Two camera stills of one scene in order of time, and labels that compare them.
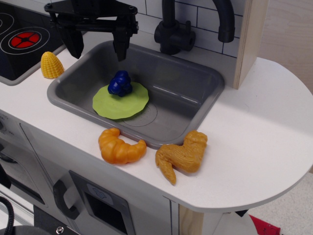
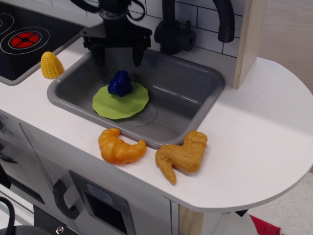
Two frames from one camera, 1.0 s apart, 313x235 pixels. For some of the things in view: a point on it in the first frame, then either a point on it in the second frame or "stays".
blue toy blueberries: x=121 y=84 stays
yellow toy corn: x=51 y=66 stays
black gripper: x=72 y=18 -> x=116 y=32
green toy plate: x=111 y=106 stays
